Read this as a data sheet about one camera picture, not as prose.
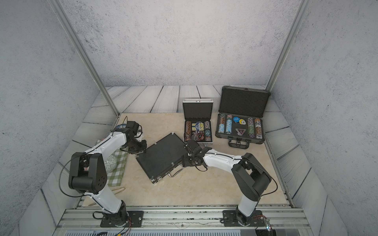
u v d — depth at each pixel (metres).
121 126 1.07
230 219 0.73
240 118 1.11
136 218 0.73
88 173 0.47
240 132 1.04
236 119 1.11
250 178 0.46
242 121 1.08
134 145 0.76
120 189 0.83
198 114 1.10
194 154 0.69
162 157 0.90
